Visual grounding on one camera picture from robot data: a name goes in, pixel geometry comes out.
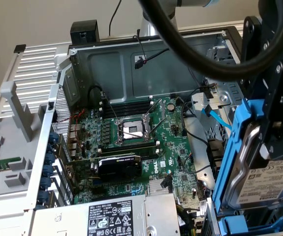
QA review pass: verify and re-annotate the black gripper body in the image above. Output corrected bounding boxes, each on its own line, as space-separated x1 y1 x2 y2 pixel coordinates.
260 0 283 83

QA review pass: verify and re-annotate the hard disk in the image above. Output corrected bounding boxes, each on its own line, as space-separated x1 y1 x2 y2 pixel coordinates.
211 99 283 218

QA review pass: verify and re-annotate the blue disk carrier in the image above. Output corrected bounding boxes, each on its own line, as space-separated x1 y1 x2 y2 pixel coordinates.
217 206 283 234

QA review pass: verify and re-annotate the metal disk bay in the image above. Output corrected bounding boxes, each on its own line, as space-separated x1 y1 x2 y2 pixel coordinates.
206 189 283 236

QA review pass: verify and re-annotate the metal drive cage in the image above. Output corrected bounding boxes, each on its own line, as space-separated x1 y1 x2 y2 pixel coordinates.
202 36 245 116

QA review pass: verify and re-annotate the metal socket cover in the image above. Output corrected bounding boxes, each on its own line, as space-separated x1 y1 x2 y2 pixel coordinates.
143 98 168 139

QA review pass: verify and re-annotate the green motherboard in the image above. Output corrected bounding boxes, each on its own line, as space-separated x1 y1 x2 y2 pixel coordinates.
66 95 208 223

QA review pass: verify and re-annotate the CPU socket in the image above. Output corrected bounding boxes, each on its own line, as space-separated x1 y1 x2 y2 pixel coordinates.
115 115 157 146

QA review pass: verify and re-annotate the silver chipset heatsink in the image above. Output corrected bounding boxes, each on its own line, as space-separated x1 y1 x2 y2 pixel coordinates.
148 179 173 197

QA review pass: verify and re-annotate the open PC case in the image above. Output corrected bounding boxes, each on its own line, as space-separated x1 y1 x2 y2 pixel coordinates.
24 25 283 236

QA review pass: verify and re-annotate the metal locking lever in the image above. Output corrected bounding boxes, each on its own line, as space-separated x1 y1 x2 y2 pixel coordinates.
100 90 120 123

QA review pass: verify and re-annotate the black graphics card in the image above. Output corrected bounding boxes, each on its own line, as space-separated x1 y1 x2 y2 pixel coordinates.
65 153 142 183

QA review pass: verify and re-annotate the black box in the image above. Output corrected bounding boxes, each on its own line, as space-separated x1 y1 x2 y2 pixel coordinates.
70 20 100 46

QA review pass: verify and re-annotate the silver power supply unit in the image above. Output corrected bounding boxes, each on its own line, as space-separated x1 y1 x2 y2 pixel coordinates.
29 193 181 236

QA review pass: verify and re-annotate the grey parts rack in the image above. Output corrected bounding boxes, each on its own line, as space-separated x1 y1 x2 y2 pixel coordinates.
0 80 58 205

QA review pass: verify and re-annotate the green RAM stick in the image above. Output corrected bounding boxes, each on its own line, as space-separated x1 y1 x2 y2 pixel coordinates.
0 156 26 175

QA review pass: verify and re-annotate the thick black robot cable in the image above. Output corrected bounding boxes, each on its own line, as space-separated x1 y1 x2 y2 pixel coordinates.
136 0 283 83

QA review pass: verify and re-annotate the light blue SATA wire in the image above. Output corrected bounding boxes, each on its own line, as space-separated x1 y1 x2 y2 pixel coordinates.
201 104 233 130

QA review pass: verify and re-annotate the black plastic wire holder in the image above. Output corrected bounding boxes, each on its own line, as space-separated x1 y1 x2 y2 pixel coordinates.
206 138 227 173

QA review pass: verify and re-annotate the thin red black wire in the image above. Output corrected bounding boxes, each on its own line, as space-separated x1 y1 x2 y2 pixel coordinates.
132 34 149 64

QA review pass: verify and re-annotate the black power wire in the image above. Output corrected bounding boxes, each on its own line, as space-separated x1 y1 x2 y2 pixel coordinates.
133 48 216 99

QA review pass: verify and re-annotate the braided yellow black wire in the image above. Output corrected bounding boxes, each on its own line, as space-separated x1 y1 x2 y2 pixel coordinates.
175 204 203 236

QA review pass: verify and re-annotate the thin black cable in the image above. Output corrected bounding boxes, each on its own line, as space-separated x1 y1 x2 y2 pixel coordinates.
108 0 123 35

